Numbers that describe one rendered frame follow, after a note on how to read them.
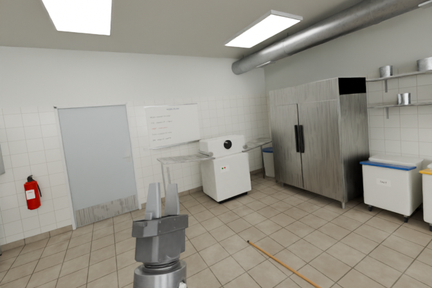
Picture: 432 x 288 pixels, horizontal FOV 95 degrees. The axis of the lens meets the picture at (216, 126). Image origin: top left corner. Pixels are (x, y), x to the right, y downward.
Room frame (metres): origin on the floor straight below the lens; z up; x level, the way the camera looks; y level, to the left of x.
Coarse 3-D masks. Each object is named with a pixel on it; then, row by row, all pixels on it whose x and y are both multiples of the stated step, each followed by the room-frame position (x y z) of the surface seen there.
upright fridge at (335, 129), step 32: (288, 96) 3.74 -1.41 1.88; (320, 96) 3.19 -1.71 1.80; (352, 96) 3.12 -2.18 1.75; (288, 128) 3.73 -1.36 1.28; (320, 128) 3.17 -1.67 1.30; (352, 128) 3.09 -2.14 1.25; (288, 160) 3.78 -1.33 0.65; (320, 160) 3.20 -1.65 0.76; (352, 160) 3.07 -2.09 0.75; (320, 192) 3.24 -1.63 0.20; (352, 192) 3.04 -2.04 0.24
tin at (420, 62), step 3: (429, 57) 2.55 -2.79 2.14; (417, 60) 2.66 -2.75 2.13; (420, 60) 2.62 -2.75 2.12; (423, 60) 2.59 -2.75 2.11; (426, 60) 2.57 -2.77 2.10; (429, 60) 2.55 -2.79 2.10; (417, 63) 2.67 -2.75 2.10; (420, 63) 2.62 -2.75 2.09; (423, 63) 2.59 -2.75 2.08; (426, 63) 2.57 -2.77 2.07; (429, 63) 2.55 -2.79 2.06; (417, 66) 2.67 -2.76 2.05; (420, 66) 2.62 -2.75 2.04; (423, 66) 2.59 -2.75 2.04; (426, 66) 2.57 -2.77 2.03; (429, 66) 2.55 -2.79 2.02; (417, 69) 2.67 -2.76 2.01; (420, 69) 2.62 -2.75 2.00; (423, 69) 2.60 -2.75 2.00; (426, 69) 2.57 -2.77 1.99
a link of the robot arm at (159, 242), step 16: (144, 224) 0.30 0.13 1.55; (160, 224) 0.32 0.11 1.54; (176, 224) 0.35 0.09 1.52; (144, 240) 0.31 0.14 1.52; (160, 240) 0.31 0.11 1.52; (176, 240) 0.34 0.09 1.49; (144, 256) 0.30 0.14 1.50; (160, 256) 0.30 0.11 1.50; (176, 256) 0.32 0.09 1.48; (144, 272) 0.31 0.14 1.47; (160, 272) 0.30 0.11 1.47; (176, 272) 0.30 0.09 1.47
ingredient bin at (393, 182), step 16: (384, 160) 2.87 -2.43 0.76; (400, 160) 2.78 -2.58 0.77; (416, 160) 2.71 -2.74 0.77; (368, 176) 2.82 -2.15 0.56; (384, 176) 2.66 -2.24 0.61; (400, 176) 2.52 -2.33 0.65; (416, 176) 2.61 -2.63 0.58; (368, 192) 2.83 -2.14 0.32; (384, 192) 2.67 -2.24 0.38; (400, 192) 2.52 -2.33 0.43; (416, 192) 2.60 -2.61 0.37; (368, 208) 2.87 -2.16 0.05; (384, 208) 2.68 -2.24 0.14; (400, 208) 2.53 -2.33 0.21; (416, 208) 2.60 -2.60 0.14
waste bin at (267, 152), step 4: (264, 148) 5.06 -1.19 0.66; (268, 148) 5.01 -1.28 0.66; (272, 148) 4.97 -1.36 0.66; (264, 152) 4.84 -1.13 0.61; (268, 152) 4.75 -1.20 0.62; (272, 152) 4.70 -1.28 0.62; (264, 156) 4.86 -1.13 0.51; (268, 156) 4.76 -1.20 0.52; (272, 156) 4.71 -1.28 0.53; (264, 160) 4.89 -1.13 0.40; (268, 160) 4.77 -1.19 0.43; (272, 160) 4.72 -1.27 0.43; (264, 164) 4.94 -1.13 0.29; (268, 164) 4.79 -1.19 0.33; (272, 164) 4.73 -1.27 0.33; (268, 168) 4.80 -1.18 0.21; (272, 168) 4.74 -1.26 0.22; (268, 172) 4.82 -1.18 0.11; (272, 172) 4.75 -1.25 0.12; (268, 176) 4.84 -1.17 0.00; (272, 176) 4.76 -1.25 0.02
